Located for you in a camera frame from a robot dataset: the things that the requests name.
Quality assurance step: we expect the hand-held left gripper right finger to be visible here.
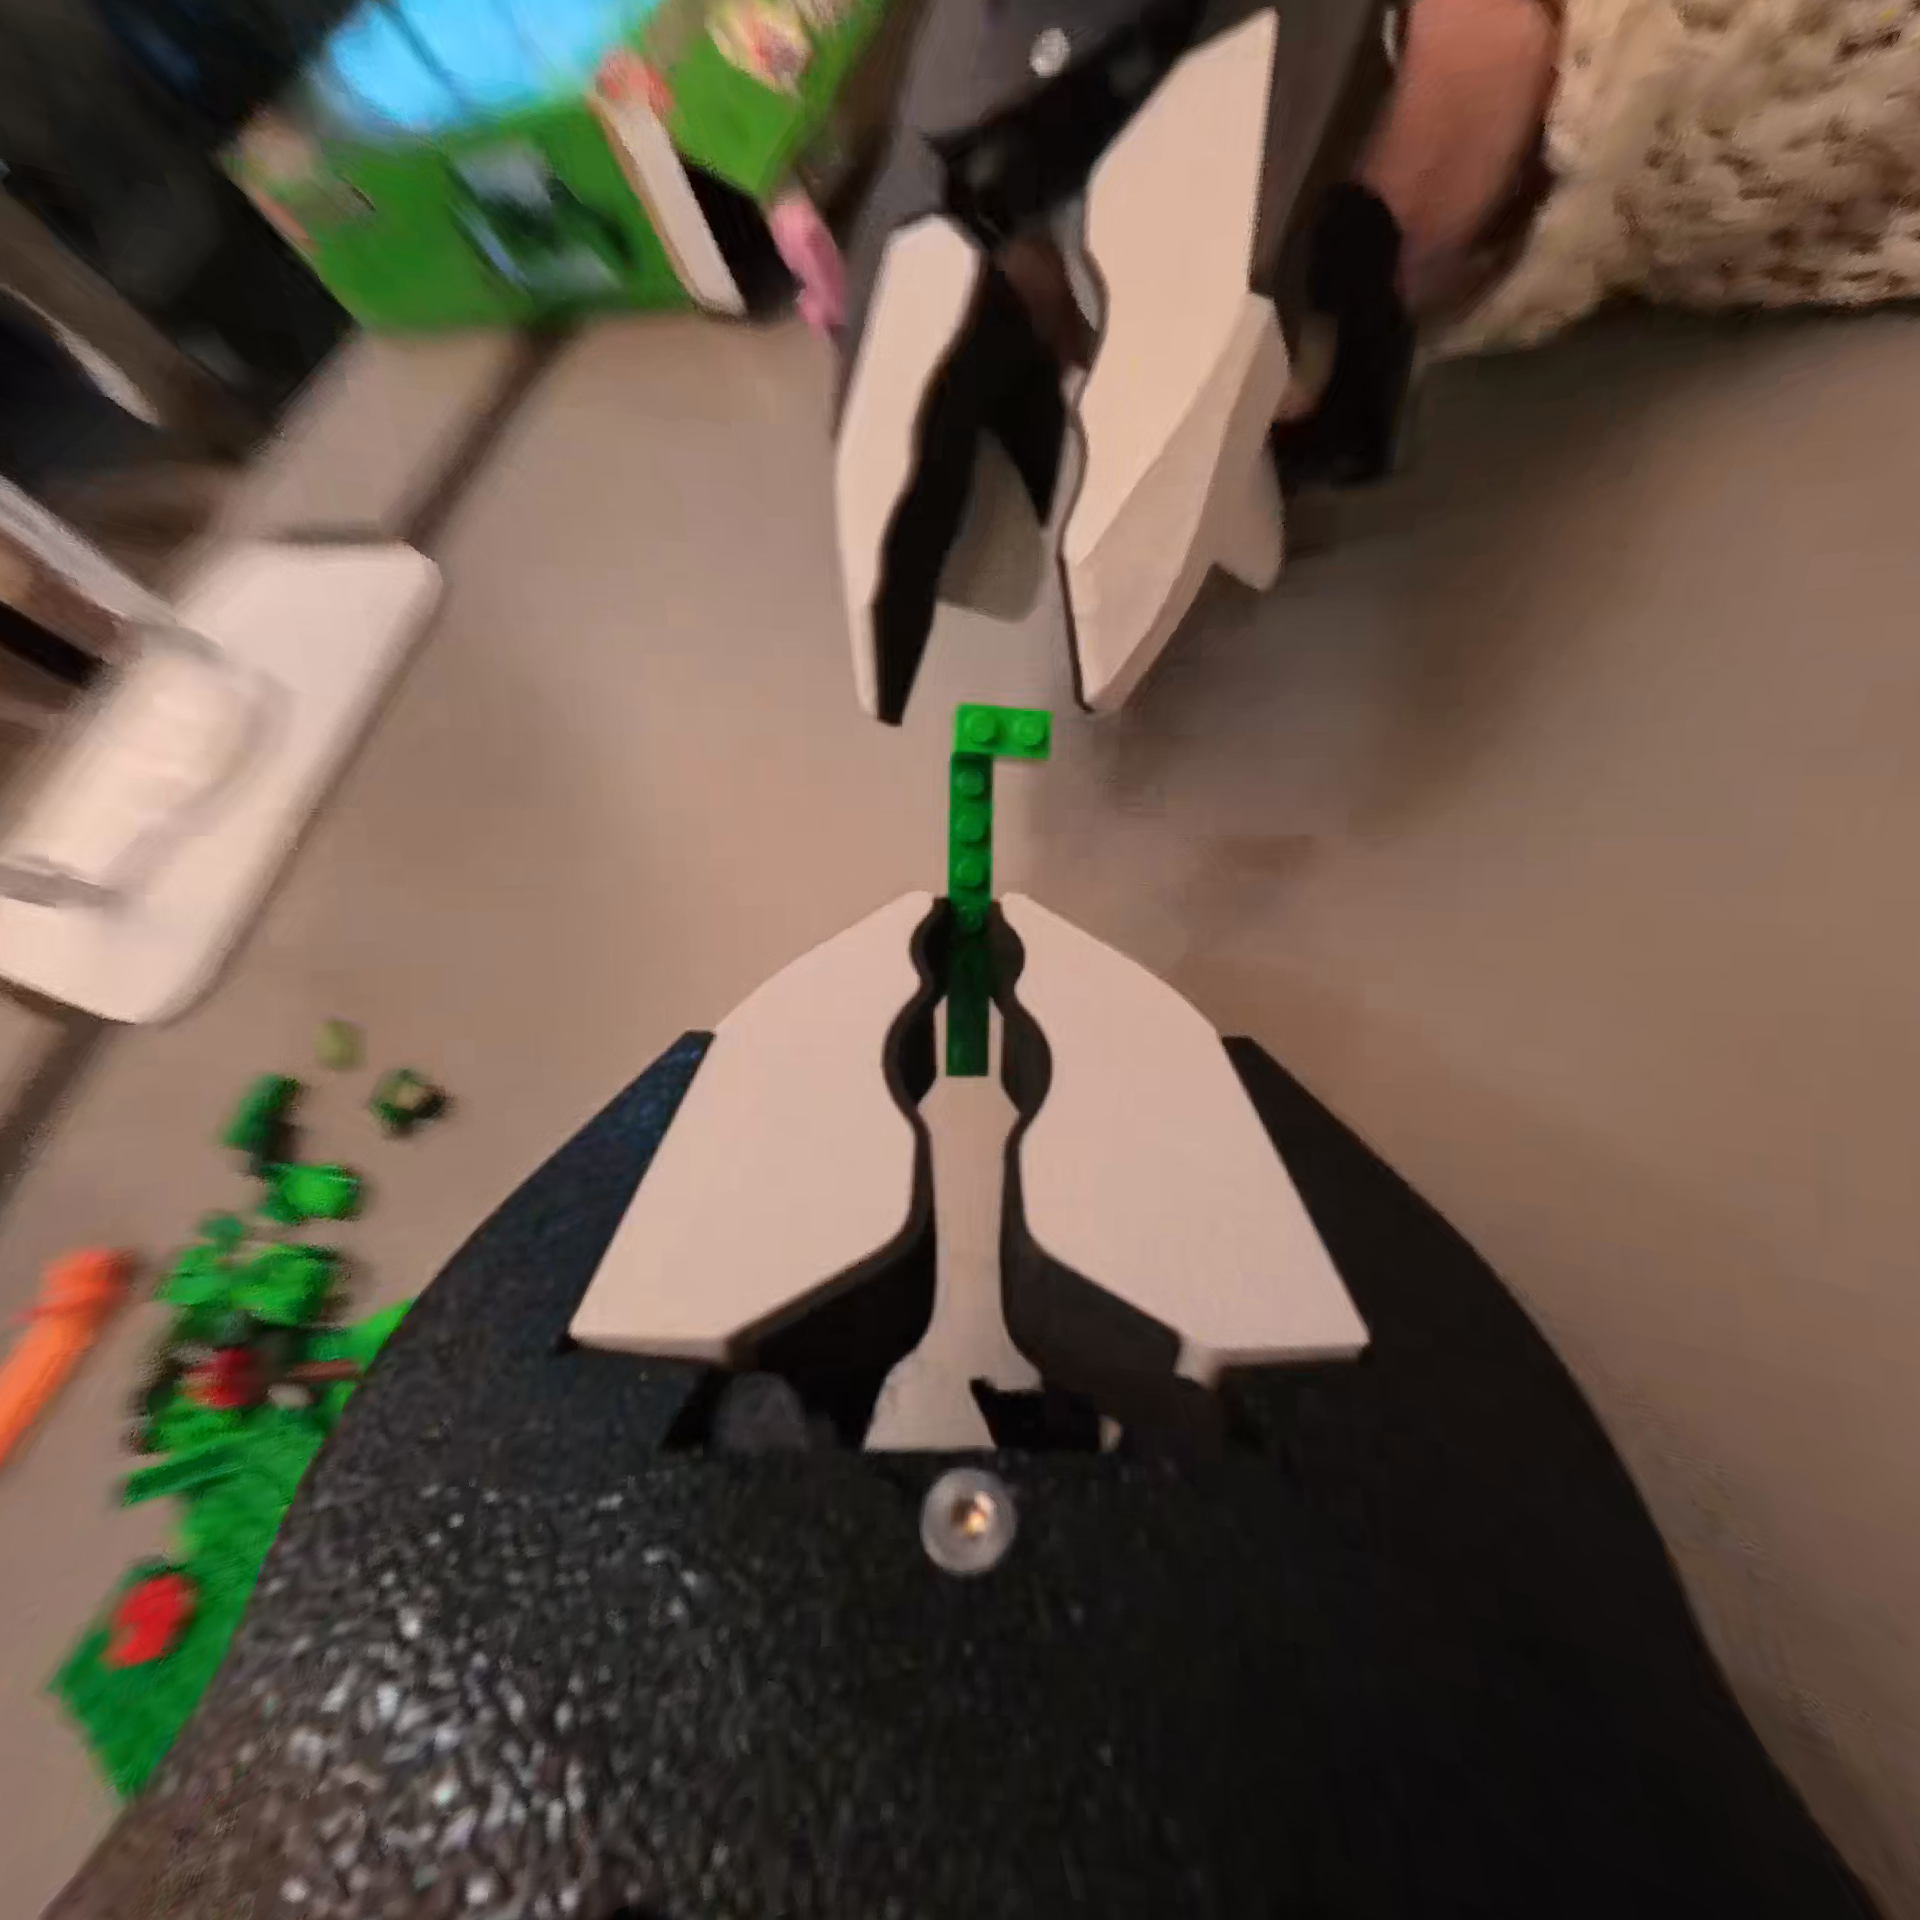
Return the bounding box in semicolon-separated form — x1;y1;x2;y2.
984;890;1374;1385

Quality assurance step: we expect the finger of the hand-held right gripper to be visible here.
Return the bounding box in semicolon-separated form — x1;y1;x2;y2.
831;216;999;727
1050;8;1297;714

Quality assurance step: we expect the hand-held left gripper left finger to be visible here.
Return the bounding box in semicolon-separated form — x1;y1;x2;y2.
568;890;954;1369

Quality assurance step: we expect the bright green lego plate assembly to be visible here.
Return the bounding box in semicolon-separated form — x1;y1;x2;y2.
945;704;1057;1079

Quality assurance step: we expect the pile of lego pieces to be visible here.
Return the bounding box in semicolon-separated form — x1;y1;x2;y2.
47;1020;454;1801

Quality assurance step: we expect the person's right forearm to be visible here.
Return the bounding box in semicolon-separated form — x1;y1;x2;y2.
1425;0;1920;362

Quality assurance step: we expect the green lego set box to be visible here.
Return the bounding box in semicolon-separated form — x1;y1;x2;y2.
225;0;903;331

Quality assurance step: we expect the person's right hand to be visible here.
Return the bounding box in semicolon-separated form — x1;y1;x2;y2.
1372;0;1566;324

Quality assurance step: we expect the white book stand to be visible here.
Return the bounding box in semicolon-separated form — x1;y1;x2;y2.
0;539;443;1029

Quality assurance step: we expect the orange brick separator tool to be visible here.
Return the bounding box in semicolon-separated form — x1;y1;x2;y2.
0;1247;144;1466

